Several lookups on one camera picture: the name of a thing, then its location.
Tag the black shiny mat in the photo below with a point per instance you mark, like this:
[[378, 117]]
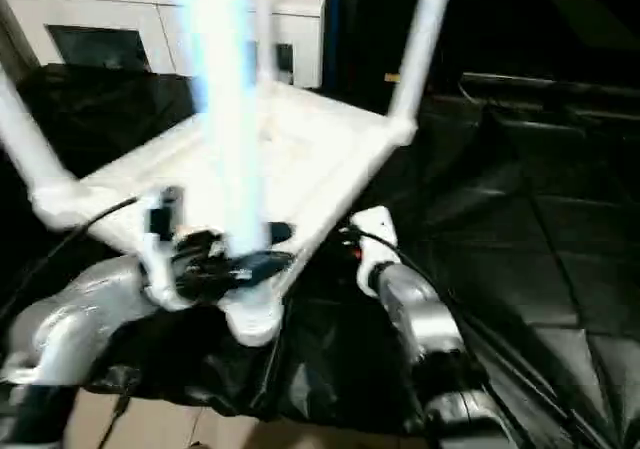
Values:
[[500, 219]]

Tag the white cabinet with glass doors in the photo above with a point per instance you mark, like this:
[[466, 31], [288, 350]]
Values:
[[125, 14]]

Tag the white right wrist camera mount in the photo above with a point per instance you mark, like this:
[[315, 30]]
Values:
[[377, 239]]

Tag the black flat bar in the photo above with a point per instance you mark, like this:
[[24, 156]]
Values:
[[550, 85]]

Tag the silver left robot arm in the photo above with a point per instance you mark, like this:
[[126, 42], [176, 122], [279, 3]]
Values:
[[75, 309]]

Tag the white plastic table top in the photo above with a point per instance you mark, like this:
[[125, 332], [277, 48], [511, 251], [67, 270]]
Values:
[[310, 134]]

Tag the black cabinet with gold label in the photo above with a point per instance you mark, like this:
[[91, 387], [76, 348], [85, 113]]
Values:
[[500, 19]]

